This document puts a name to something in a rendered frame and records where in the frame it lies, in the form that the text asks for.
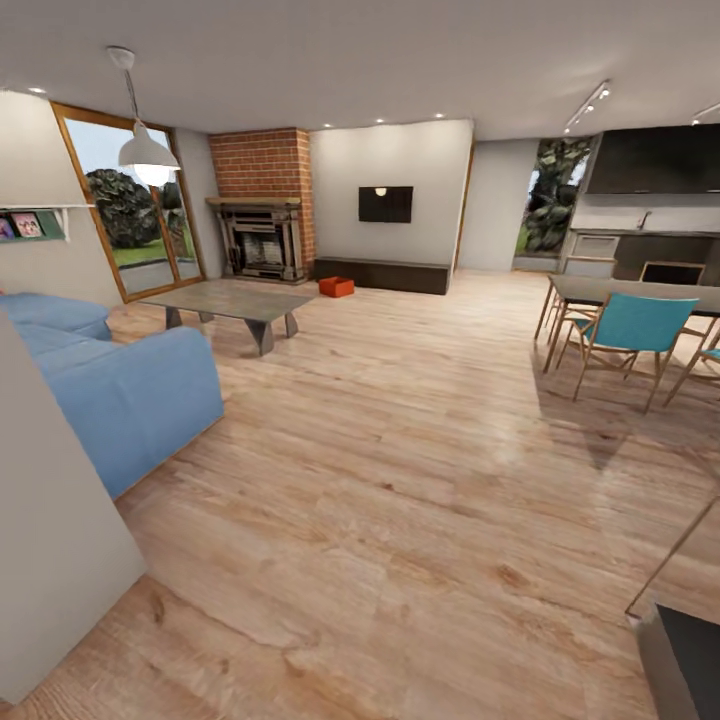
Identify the storage box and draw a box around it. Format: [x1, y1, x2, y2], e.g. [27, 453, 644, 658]
[318, 277, 354, 298]

